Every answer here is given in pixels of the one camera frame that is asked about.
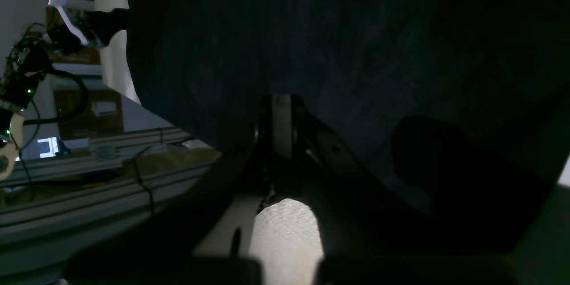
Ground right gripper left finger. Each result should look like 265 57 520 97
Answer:
67 95 285 285

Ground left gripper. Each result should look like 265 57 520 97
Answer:
45 8 130 55

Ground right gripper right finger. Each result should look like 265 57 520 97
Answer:
285 95 535 285

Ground black t-shirt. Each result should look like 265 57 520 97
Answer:
126 0 569 209

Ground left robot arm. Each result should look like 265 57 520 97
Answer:
0 8 130 180

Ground aluminium frame rails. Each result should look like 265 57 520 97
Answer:
1 127 220 254

